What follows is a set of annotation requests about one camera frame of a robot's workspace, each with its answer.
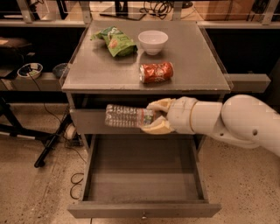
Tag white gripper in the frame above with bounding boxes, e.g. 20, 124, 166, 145
141, 97, 198, 135

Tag clear plastic water bottle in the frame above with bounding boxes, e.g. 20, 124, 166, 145
105, 104, 155, 128

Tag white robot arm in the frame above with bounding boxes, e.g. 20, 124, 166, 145
141, 94, 280, 157

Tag grey drawer cabinet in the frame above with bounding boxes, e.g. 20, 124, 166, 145
62, 21, 231, 147

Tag open middle drawer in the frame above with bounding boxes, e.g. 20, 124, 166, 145
68, 134, 221, 219

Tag closed top drawer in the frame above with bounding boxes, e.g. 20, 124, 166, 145
69, 108, 220, 136

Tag orange soda can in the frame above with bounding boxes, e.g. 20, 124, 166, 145
139, 62, 173, 84

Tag green chip bag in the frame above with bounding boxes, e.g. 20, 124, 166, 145
91, 26, 137, 57

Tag dark round dish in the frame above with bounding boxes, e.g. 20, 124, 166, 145
52, 63, 68, 78

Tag cardboard box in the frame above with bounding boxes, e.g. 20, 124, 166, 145
194, 0, 255, 21

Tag black monitor stand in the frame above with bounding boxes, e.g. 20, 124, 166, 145
100, 0, 145, 21

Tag black stand legs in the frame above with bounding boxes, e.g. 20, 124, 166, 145
0, 98, 71, 168

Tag black cable bundle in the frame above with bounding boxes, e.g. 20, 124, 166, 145
139, 0, 175, 20

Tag black floor cable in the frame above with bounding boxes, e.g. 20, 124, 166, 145
69, 172, 86, 200

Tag white bowl with cables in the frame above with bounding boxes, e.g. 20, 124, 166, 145
17, 62, 43, 79

